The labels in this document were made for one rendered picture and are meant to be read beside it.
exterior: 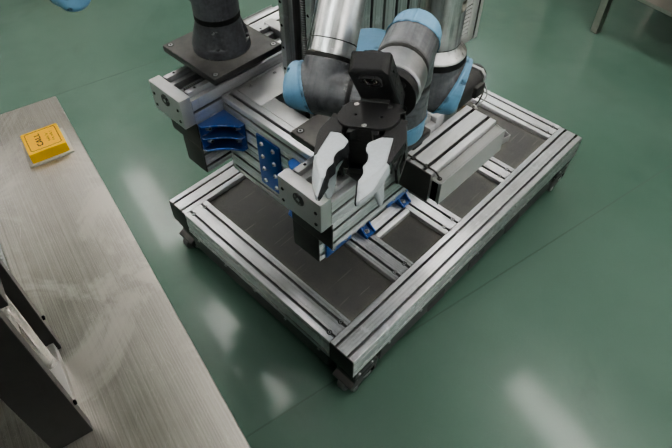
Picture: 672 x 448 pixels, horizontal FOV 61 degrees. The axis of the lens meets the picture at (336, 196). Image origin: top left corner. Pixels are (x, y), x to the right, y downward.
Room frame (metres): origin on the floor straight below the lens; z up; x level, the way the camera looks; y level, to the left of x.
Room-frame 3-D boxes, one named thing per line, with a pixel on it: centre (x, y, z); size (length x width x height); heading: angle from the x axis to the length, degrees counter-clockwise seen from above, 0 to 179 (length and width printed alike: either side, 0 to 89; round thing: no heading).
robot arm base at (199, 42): (1.32, 0.30, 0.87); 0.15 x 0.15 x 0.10
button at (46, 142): (0.83, 0.56, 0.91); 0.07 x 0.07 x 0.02; 34
